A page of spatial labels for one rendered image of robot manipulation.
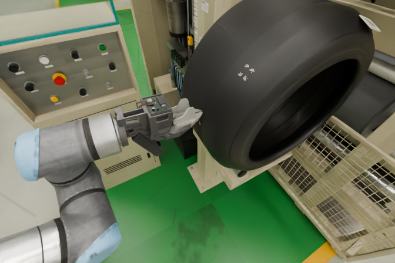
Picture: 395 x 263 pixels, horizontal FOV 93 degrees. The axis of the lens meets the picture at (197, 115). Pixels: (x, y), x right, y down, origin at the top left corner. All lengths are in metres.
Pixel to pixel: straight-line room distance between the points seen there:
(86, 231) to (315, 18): 0.60
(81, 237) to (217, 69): 0.43
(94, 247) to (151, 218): 1.27
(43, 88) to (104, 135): 0.78
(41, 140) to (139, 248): 1.34
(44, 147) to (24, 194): 1.83
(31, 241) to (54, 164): 0.12
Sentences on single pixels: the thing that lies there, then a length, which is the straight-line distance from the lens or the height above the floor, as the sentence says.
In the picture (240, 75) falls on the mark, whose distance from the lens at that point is 0.42.
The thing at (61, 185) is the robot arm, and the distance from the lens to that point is 0.49.
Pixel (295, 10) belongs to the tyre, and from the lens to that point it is 0.51.
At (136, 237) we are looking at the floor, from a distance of 1.69.
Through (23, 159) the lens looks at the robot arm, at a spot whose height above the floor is 1.33.
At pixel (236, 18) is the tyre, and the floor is 1.43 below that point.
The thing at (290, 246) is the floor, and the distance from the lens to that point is 1.75.
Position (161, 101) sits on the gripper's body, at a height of 1.32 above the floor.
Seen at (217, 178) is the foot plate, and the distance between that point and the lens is 1.75.
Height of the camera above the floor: 1.60
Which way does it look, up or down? 47 degrees down
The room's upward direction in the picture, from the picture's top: straight up
